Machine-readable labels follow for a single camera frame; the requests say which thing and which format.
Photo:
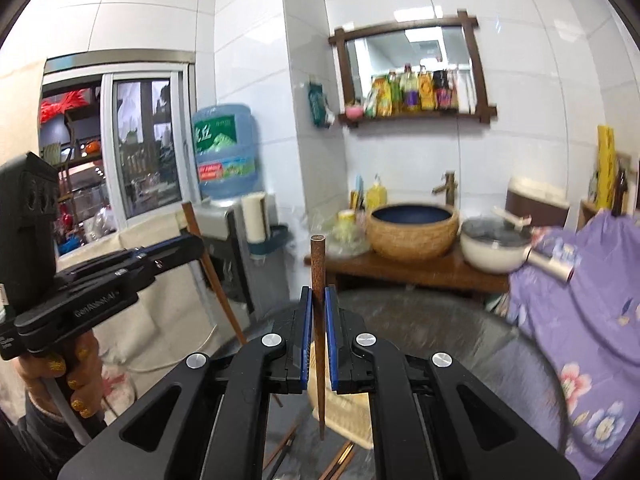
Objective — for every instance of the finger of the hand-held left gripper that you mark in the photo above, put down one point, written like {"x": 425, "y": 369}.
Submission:
{"x": 125, "y": 277}
{"x": 165, "y": 249}

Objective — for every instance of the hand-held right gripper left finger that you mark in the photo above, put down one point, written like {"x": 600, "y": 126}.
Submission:
{"x": 307, "y": 350}

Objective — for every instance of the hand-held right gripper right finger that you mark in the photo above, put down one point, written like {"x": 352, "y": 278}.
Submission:
{"x": 330, "y": 350}

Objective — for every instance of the beige perforated utensil holder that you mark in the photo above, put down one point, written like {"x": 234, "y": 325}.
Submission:
{"x": 350, "y": 420}

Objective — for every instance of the person's left forearm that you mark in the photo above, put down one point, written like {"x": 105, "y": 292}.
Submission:
{"x": 40, "y": 445}

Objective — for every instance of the person's left hand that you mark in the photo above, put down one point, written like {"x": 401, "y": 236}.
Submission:
{"x": 85, "y": 360}

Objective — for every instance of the water dispenser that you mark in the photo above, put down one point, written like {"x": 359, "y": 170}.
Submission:
{"x": 215, "y": 220}

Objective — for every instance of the beige cloth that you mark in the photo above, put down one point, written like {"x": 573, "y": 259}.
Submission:
{"x": 165, "y": 320}

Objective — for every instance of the white paper cup stack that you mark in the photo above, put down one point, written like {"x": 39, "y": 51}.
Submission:
{"x": 255, "y": 215}

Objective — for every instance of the wooden washstand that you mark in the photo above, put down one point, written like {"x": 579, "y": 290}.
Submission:
{"x": 400, "y": 272}

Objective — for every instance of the aluminium sliding window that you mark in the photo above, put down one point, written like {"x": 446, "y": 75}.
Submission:
{"x": 145, "y": 145}

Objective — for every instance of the teal cup holder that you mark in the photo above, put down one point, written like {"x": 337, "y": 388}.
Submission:
{"x": 275, "y": 242}

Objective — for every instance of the clear plastic bag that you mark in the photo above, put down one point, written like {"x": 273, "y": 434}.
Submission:
{"x": 345, "y": 240}

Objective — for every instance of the blue water bottle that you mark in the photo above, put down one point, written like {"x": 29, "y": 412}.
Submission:
{"x": 225, "y": 150}

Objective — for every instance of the round glass table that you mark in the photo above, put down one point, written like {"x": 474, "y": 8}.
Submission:
{"x": 450, "y": 330}

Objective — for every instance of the woven wash basin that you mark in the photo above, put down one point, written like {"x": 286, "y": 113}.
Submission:
{"x": 412, "y": 240}

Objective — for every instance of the yellow soap bottle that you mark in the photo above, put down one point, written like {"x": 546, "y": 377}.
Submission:
{"x": 376, "y": 195}

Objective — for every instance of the brass faucet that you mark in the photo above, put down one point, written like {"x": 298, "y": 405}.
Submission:
{"x": 448, "y": 187}

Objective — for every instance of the green hanging packet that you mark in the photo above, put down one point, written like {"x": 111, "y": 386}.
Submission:
{"x": 319, "y": 102}

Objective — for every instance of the pink bowl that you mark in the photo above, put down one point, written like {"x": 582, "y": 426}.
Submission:
{"x": 353, "y": 111}

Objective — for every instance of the brown and white rice cooker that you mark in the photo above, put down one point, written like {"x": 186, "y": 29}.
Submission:
{"x": 537, "y": 200}

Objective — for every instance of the purple floral cloth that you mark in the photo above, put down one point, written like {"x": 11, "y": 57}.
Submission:
{"x": 590, "y": 310}

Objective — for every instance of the row of condiment bottles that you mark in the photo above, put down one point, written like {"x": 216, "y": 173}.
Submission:
{"x": 410, "y": 92}

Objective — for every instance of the wood-framed mirror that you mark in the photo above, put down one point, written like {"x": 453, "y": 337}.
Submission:
{"x": 400, "y": 45}

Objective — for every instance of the yellow roll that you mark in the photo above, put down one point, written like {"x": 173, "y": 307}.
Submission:
{"x": 606, "y": 170}

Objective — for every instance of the dark brown bottle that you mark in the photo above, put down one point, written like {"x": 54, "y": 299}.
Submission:
{"x": 621, "y": 195}

